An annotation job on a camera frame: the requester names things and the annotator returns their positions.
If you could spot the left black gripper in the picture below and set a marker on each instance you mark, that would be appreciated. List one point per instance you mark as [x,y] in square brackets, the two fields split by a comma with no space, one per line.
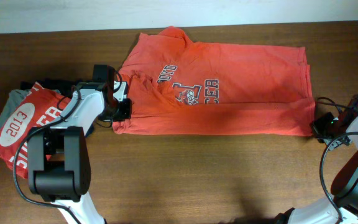
[125,112]

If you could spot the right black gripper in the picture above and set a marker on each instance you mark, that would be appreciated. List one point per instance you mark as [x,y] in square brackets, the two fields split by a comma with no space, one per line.
[317,125]

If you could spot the orange McKinney Boyd soccer t-shirt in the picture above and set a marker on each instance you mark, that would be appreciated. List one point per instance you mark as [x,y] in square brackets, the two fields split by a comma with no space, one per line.
[178,86]

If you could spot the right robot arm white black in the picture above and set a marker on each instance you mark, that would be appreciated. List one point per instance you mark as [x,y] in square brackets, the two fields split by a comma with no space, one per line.
[340,203]

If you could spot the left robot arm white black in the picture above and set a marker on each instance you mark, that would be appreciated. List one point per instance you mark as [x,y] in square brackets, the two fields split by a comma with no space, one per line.
[58,162]

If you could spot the folded navy blue shirt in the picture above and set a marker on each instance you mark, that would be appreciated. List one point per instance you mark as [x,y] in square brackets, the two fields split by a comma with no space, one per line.
[63,86]

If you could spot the folded red 2013 soccer shirt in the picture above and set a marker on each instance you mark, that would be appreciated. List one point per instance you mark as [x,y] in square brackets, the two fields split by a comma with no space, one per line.
[40,107]

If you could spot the folded grey shirt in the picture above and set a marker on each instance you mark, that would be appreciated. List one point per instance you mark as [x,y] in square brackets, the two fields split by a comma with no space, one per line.
[15,98]

